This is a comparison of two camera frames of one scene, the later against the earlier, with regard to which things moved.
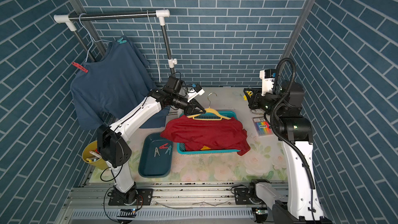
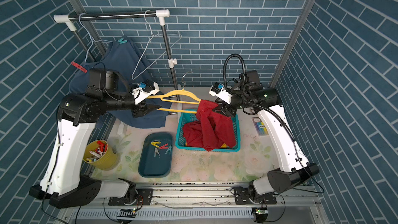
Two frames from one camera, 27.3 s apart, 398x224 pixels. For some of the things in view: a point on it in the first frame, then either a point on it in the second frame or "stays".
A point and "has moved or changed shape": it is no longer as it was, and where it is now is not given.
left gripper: [190, 107] → [144, 110]
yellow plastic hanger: [208, 110] → [179, 91]
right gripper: [255, 98] → [226, 110]
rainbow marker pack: [263, 127] stays
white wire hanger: [156, 56] has moved or changed shape
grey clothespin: [156, 151] stays
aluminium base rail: [173, 203] stays
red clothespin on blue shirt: [76, 65] stays
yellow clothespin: [250, 93] has moved or changed shape
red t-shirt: [226, 135] has moved or changed shape
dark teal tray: [155, 156] stays
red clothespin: [163, 147] stays
